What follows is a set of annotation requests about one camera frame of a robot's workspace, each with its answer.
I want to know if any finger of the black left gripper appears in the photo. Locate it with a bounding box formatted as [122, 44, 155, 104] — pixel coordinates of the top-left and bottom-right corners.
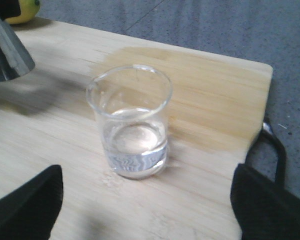
[0, 0, 21, 19]

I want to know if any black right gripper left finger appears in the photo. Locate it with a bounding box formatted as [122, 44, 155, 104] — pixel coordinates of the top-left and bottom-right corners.
[0, 164, 64, 240]

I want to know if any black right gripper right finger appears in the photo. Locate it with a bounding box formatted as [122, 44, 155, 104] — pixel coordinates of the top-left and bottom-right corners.
[230, 164, 300, 240]

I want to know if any steel jigger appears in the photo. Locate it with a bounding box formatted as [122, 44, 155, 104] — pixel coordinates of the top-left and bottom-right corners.
[0, 18, 35, 82]

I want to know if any glass beaker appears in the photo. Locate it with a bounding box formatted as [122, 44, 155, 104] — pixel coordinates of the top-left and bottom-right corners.
[86, 64, 173, 180]

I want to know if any yellow lemon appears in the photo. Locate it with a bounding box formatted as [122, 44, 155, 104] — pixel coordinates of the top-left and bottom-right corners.
[5, 0, 41, 25]

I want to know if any wooden cutting board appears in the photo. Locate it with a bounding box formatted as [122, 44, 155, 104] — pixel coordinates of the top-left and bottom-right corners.
[0, 17, 273, 240]

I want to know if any black cutting board handle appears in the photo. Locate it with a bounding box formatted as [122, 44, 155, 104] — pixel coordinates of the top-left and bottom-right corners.
[261, 118, 287, 188]

